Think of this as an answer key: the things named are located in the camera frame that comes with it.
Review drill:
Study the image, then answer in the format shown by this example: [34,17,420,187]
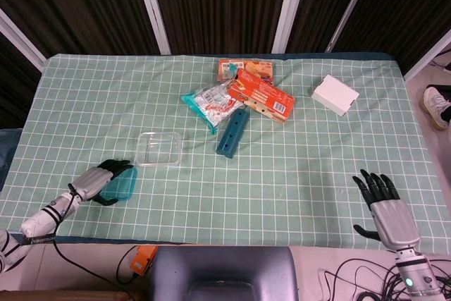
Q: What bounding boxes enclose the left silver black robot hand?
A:
[69,159,135,207]

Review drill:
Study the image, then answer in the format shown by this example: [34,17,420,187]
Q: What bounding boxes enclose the teal perforated cylinder holder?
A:
[216,107,251,159]

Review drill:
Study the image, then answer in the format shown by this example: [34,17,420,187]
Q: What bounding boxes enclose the clear plastic container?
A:
[135,130,183,168]

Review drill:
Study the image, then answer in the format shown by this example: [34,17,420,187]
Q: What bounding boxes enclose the green checked tablecloth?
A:
[0,53,451,249]

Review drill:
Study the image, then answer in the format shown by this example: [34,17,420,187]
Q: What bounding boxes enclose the silver snack packet teal edge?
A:
[180,82,245,136]

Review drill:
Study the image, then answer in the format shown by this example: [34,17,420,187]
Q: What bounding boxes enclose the black cable bundle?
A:
[319,257,451,301]

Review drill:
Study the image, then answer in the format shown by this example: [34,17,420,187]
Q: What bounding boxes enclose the white sneaker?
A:
[422,85,451,131]

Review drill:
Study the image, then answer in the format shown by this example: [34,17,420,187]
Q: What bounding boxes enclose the white cardboard box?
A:
[311,74,360,118]

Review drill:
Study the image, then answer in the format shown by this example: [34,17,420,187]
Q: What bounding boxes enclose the grey robot torso cover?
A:
[149,246,300,301]

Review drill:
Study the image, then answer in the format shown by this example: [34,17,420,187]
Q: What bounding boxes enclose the orange cardboard carton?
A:
[227,68,296,124]

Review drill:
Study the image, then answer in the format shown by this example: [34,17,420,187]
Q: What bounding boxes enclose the blue translucent plastic lid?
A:
[98,166,139,204]

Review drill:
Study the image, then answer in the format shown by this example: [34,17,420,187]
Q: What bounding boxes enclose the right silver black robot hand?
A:
[352,169,421,253]

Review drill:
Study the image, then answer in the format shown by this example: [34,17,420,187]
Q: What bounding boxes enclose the orange plastic device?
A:
[129,245,159,276]

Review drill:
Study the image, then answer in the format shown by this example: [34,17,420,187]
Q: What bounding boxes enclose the flat orange snack packet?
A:
[216,58,275,85]

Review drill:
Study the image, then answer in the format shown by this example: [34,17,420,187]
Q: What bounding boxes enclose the white partition frame post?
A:
[271,0,311,54]
[0,8,47,71]
[324,0,378,52]
[132,0,173,56]
[403,29,451,82]

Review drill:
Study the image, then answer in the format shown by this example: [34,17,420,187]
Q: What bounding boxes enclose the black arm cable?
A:
[52,183,142,285]

